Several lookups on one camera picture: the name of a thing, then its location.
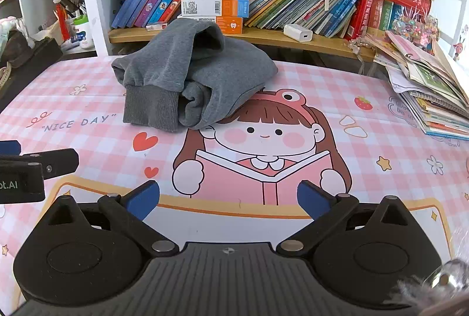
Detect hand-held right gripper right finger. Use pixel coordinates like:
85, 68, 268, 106
276, 180, 411, 258

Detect beige pink strap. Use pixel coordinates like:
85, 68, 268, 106
0, 64, 11, 91

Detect pearl bead string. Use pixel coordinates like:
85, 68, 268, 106
347, 37, 376, 62

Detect orange white box blue end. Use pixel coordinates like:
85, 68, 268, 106
181, 0, 250, 18

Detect red tassel ornament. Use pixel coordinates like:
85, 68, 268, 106
55, 3, 71, 42

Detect colourful bead ornament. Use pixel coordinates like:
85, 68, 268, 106
391, 6, 439, 46

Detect cream tissue pack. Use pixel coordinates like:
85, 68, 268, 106
27, 19, 61, 46

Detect grey fluffy fur trim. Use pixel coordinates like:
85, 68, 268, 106
388, 257, 469, 316

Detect brown cloth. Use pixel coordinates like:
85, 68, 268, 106
0, 30, 30, 68

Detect red standing book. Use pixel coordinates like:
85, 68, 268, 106
344, 0, 373, 41

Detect pile of magazines and papers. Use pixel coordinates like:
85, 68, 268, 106
374, 28, 469, 141

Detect pink checked cartoon desk mat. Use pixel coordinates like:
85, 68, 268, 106
0, 54, 469, 302

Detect white pen cup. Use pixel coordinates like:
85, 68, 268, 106
64, 18, 78, 43

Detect bunch of pens and pencils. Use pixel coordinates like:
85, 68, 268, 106
53, 0, 89, 20

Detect white jar green lid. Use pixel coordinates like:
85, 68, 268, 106
73, 14, 93, 49

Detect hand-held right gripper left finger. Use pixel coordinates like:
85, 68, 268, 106
47, 180, 180, 258

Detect grey sweatpants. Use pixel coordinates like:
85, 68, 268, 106
111, 18, 279, 132

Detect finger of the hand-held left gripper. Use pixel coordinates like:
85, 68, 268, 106
0, 140, 21, 156
0, 148, 80, 179

